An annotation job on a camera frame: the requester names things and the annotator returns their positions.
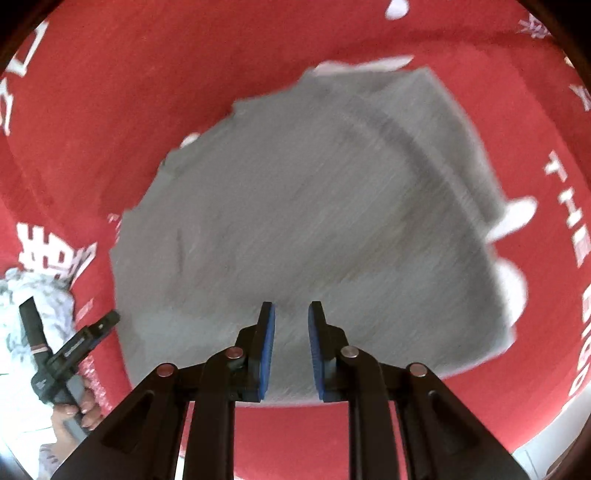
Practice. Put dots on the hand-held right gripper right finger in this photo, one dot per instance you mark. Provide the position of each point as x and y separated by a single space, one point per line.
316 350

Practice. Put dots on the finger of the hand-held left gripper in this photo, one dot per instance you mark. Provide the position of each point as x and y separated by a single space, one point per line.
33 325
90 333

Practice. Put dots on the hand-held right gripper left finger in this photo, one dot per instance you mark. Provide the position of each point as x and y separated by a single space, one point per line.
267 350

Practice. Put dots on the grey knit sweater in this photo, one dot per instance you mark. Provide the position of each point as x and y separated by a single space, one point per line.
314 221

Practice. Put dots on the person's left forearm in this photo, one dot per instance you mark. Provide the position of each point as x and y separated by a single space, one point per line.
60 450

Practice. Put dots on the person's left hand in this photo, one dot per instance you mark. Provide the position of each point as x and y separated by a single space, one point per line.
90 417

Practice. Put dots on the white floral cloth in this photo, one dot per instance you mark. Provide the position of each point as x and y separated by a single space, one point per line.
41 295

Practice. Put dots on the red printed blanket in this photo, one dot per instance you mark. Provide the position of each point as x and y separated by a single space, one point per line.
138 92

